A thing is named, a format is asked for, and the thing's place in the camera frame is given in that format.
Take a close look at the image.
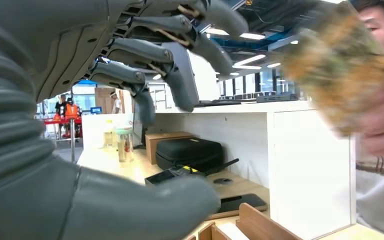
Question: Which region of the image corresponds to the yellow green ID card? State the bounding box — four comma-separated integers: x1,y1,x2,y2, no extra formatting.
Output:
279,4,384,137

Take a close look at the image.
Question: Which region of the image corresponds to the background person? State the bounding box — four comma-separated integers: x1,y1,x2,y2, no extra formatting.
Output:
109,91,123,115
54,94,68,138
64,96,80,138

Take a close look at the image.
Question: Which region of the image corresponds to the wooden door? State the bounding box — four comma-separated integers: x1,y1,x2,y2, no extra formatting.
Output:
94,87,126,115

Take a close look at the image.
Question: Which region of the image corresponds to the red table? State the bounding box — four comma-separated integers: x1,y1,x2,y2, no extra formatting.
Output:
42,117,83,163

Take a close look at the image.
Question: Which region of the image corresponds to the white counter shelf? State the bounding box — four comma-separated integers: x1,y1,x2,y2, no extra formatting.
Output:
142,100,359,240

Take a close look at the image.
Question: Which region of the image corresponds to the white board panel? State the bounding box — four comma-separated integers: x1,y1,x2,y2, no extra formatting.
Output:
80,113,135,150

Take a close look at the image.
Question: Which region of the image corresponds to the clear plastic bottle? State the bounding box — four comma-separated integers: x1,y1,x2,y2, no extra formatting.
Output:
103,119,117,149

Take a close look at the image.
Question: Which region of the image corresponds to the light wooden table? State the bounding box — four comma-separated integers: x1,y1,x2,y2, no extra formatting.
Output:
317,223,384,240
76,147,271,240

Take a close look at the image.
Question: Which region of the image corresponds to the glass jar with green lid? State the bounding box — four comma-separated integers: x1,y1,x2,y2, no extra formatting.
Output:
116,127,135,163

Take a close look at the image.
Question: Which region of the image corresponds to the brown cardboard carton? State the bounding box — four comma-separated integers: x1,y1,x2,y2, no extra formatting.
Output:
144,131,196,166

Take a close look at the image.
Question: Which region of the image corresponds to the cardboard organizer box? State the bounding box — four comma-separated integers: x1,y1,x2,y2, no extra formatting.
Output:
186,202,304,240

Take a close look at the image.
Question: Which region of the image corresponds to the smartphone with orange case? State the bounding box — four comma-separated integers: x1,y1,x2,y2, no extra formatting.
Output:
205,193,268,221

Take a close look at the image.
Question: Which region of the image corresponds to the black carrying case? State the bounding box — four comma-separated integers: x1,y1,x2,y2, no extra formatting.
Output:
154,137,225,173

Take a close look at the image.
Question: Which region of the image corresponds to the black remote controller with antenna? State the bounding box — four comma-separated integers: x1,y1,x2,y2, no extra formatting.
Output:
144,158,240,186

